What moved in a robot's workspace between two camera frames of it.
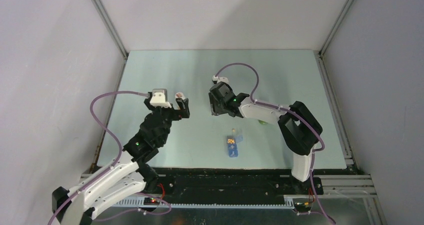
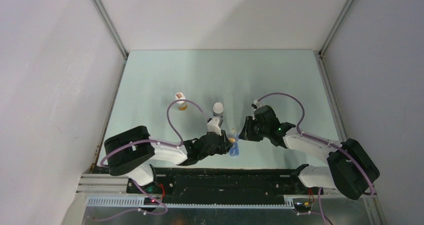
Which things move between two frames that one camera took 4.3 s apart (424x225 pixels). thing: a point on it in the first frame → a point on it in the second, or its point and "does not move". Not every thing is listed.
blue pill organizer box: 232,141 does not move
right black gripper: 215,109 → 246,133
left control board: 150,201 does not move
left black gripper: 175,112 → 225,144
